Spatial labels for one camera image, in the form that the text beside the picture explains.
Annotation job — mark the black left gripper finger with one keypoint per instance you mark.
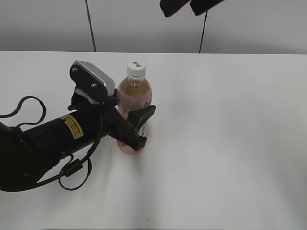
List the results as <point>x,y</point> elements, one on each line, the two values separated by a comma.
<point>115,97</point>
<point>138,118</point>

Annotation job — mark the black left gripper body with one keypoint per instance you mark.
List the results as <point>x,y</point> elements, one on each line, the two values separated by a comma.
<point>104,119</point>

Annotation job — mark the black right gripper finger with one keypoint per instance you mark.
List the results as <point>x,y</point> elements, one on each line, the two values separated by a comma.
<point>170,7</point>
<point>201,6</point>

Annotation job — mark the pink peach tea bottle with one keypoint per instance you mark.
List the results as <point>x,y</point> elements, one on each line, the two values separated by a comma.
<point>133,93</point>

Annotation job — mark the white bottle cap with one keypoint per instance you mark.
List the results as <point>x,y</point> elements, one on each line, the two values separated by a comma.
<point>136,68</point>

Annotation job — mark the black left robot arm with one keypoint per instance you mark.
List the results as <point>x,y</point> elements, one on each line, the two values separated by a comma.
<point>48,151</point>

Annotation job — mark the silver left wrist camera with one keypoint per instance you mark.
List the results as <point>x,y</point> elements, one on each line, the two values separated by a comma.
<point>91,82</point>

